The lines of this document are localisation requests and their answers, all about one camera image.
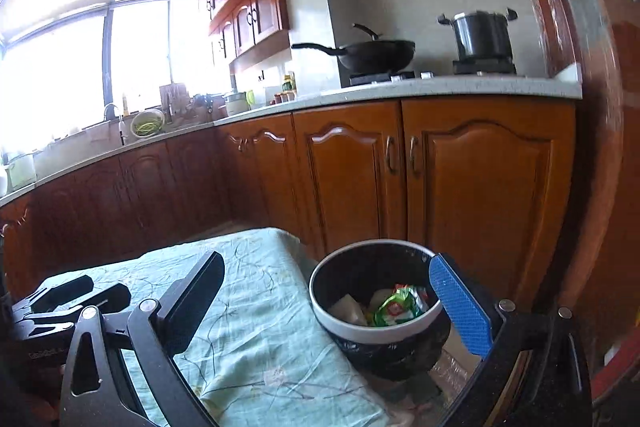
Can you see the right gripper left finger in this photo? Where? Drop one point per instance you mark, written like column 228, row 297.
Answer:
column 97, row 389

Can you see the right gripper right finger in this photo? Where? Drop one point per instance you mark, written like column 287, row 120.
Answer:
column 532, row 371

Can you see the crushed green can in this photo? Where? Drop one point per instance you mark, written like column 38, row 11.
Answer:
column 406, row 303

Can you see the white foam block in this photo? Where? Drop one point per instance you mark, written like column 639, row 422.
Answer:
column 348, row 311

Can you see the white rimmed trash bin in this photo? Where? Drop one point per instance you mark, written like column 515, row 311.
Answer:
column 360, row 269

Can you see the brown wooden base cabinets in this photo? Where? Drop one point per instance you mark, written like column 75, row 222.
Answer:
column 484, row 179

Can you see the bowl of green vegetables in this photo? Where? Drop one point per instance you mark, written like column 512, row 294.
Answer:
column 147, row 123

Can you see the white lidded pot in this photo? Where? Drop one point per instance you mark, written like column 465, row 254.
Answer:
column 236, row 103

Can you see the grey stock pot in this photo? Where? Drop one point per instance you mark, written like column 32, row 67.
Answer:
column 482, row 35

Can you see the condiment bottles group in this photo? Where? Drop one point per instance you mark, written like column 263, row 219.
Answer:
column 288, row 91

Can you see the black gas stove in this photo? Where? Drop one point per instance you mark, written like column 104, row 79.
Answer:
column 430, row 74

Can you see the black wok pan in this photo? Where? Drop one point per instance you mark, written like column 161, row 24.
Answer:
column 374, row 56

